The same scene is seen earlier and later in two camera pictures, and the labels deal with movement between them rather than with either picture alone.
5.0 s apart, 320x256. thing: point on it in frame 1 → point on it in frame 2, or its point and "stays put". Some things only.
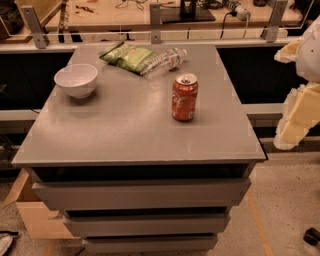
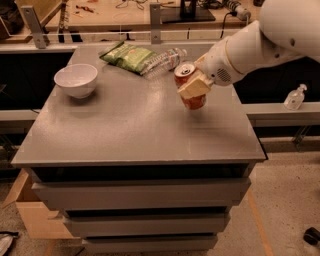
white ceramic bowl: x=77 y=80 stays put
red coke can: x=184 y=96 → x=182 y=73
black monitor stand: x=187 y=12 stays put
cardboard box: x=35 y=214 stays put
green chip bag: x=128 y=56 stays put
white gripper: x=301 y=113 → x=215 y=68
